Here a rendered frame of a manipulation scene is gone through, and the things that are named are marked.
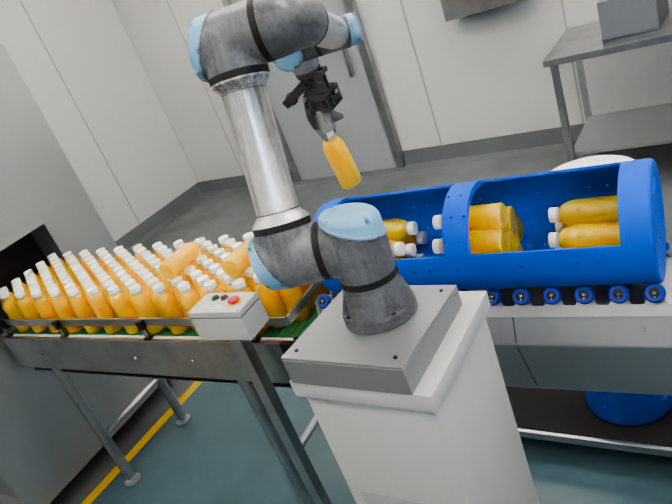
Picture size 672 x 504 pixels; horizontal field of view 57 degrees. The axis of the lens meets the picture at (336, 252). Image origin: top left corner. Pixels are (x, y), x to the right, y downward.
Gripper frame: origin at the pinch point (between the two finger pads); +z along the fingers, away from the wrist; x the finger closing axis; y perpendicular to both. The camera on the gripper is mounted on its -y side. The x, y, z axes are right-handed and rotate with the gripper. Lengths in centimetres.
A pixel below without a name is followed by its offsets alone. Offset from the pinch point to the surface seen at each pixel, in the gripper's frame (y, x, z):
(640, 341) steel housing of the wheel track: 84, -23, 46
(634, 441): 74, -3, 122
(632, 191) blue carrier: 82, -11, 11
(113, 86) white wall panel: -436, 234, 79
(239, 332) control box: -14, -52, 32
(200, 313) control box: -26, -52, 26
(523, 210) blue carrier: 51, 4, 30
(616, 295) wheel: 78, -19, 36
